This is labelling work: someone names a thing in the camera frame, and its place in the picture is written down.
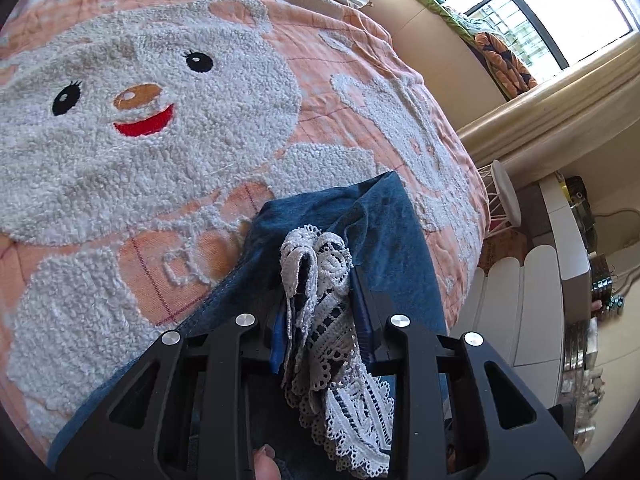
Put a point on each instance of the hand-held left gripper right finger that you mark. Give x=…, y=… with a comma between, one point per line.
x=364, y=322

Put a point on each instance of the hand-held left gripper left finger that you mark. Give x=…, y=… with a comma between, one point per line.
x=277, y=342

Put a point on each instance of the blue pants with lace trim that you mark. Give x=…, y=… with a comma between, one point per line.
x=390, y=240

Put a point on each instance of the person's left hand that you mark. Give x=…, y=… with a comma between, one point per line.
x=266, y=465

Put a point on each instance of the white chair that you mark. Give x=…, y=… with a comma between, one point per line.
x=515, y=310

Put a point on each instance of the peach printed blanket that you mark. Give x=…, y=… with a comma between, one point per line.
x=150, y=185

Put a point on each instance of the white desk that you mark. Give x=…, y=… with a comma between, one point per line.
x=565, y=240

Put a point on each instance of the cream curtain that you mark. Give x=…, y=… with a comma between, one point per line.
x=550, y=120

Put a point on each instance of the orange patterned blanket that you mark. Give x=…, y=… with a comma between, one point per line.
x=505, y=65

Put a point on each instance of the green windowsill mat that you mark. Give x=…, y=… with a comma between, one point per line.
x=450, y=17

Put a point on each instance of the window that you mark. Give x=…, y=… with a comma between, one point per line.
x=545, y=5

